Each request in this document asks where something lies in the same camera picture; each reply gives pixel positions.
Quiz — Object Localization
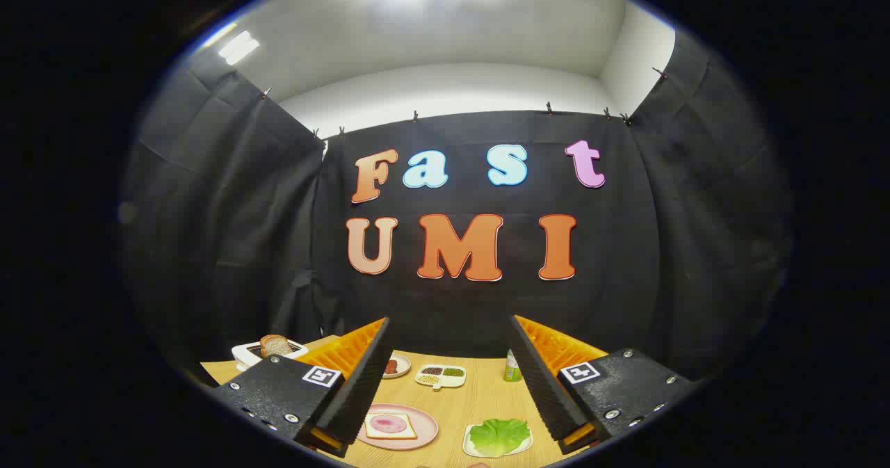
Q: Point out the pink round plate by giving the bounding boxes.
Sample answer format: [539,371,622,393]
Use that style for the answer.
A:
[356,403,439,451]

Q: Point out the white rounded square plate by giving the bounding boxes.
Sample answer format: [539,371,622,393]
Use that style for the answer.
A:
[462,423,534,459]

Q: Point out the bread slice under ham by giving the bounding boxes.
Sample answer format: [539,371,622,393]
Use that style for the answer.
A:
[364,412,419,441]

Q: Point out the black backdrop cloth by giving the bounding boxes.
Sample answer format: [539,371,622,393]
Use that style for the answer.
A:
[122,30,797,385]

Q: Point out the white divided dish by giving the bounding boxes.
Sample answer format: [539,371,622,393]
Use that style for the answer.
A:
[415,364,467,391]

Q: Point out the white toaster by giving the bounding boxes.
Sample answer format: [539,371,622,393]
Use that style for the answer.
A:
[232,339,309,373]

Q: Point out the ceiling light panel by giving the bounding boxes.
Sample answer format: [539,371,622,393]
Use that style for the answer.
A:
[218,30,261,66]

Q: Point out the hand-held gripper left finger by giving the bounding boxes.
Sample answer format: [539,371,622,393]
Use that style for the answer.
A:
[211,317,392,459]

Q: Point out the row of backdrop clips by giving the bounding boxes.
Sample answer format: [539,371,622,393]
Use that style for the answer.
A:
[261,67,668,138]

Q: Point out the green lettuce leaf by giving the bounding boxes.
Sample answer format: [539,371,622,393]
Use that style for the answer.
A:
[469,419,531,457]

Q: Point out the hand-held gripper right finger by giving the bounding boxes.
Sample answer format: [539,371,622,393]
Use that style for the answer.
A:
[509,314,698,455]

